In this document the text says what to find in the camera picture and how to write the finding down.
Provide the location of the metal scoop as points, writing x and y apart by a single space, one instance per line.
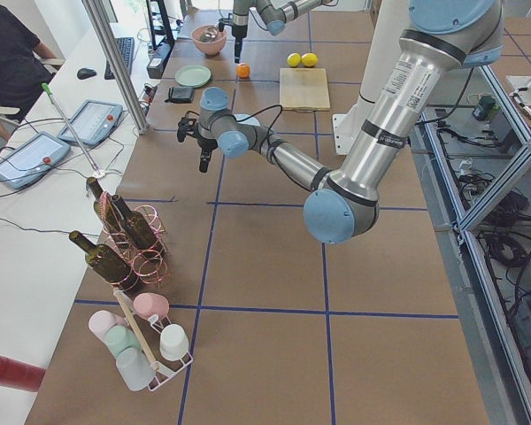
210 34

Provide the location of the copper wire bottle rack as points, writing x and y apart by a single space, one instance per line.
149 263

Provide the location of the grey-blue plastic cup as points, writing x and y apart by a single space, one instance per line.
135 369

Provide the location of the metal rod green tip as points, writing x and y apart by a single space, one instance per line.
68 134

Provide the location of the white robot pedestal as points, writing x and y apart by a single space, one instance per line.
389 19

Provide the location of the white wire cup rack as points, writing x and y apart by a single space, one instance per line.
151 330

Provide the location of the mint green plastic cup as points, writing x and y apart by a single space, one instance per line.
119 338

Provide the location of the bamboo cutting board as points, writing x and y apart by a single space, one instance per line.
304 89

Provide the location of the aluminium frame post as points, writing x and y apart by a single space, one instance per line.
100 22

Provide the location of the mint green plate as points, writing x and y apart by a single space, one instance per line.
194 76

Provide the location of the yellow lemon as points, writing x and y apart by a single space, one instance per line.
294 60
309 59

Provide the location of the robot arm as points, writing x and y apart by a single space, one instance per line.
440 36
273 17

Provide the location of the orange mandarin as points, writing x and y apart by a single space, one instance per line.
243 71

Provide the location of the white plastic cup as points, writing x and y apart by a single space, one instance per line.
173 342

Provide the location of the pink plastic cup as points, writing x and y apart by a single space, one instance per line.
148 304

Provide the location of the black computer mouse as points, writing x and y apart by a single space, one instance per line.
85 73

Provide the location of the person in black shirt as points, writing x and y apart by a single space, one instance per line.
22 72

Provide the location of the pale lilac plastic cup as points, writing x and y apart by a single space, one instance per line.
102 321

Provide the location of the red cylinder tube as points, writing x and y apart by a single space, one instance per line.
20 375

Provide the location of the pink bowl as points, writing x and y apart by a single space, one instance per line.
208 49

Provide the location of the dark green wine bottle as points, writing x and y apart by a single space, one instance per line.
106 262

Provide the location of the dark grey folded cloth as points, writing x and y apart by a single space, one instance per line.
180 95

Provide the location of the wooden rack handle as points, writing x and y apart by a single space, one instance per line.
125 306

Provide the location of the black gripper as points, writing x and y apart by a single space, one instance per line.
206 144
238 30

